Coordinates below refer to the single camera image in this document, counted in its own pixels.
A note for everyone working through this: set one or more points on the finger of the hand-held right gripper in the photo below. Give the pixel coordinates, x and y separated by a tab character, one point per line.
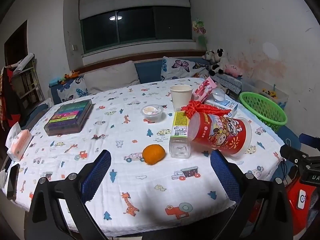
292	153
310	141

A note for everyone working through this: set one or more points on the pink snack packet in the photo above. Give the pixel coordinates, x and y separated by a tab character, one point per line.
203	88

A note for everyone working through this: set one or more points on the red printed snack tub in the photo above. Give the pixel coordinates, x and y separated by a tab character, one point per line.
220	135

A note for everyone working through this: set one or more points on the black white cow plush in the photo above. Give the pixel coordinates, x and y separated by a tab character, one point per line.
217	61

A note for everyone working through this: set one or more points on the colourful marker case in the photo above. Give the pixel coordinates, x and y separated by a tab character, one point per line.
68	116

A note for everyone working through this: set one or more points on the black white patterned box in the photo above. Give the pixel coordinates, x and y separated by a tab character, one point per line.
228	83

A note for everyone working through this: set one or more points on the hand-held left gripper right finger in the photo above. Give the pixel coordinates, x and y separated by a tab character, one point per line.
225	175

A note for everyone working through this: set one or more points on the small butterfly print pillow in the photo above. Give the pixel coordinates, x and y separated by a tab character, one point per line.
72	88

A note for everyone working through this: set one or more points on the white roller blind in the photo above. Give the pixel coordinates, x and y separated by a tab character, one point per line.
132	0

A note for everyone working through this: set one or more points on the beige pillow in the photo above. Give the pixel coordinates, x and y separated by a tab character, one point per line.
112	78

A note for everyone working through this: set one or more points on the clear plastic wrapper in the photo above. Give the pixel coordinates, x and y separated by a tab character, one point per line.
218	95

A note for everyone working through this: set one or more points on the small clear pudding cup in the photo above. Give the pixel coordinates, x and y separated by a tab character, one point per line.
151	112

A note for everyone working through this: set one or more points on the white blue milk carton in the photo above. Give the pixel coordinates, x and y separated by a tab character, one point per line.
225	106

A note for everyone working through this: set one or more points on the white metal shelf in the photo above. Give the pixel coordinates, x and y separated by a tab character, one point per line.
27	80

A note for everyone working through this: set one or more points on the orange fox plush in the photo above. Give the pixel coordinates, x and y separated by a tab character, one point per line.
71	75

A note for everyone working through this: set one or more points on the yellow toy vehicle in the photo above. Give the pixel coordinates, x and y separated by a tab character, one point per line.
268	92

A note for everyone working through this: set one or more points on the clear plastic storage box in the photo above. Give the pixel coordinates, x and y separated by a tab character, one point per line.
280	93

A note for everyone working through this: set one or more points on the green plastic basket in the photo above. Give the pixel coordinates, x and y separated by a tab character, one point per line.
265	110

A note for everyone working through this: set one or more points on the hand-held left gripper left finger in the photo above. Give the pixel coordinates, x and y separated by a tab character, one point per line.
96	175

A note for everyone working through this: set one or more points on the white paper cup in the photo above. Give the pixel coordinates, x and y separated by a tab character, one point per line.
181	97

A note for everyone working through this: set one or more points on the teal toy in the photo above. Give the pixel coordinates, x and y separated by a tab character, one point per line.
54	82

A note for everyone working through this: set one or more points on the dark window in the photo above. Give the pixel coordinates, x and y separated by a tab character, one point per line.
137	27

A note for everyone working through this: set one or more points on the clear bottle yellow label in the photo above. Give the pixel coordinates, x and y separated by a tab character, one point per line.
180	130

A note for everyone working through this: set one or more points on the pink plush toy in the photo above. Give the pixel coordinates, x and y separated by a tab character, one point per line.
233	70

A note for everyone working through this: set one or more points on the orange fruit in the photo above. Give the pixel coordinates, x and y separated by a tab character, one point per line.
153	154

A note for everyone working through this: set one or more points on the blue sofa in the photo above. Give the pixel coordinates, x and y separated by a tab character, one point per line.
148	71

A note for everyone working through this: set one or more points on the dark wooden door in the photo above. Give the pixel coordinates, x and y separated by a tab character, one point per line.
16	45

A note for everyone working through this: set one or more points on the pink white tissue pack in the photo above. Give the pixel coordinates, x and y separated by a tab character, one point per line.
20	142

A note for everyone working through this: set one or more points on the colourful pinwheel toy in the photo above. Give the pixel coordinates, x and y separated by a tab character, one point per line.
200	30

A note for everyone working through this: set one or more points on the hanging clothes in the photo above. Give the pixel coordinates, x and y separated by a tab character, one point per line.
8	97

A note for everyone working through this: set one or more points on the printed white blanket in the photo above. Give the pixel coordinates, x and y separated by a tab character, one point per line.
140	187

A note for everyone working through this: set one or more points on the black smartphone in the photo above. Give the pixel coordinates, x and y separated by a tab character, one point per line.
13	181

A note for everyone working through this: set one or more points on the large butterfly print pillow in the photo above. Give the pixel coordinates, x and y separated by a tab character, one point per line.
180	67

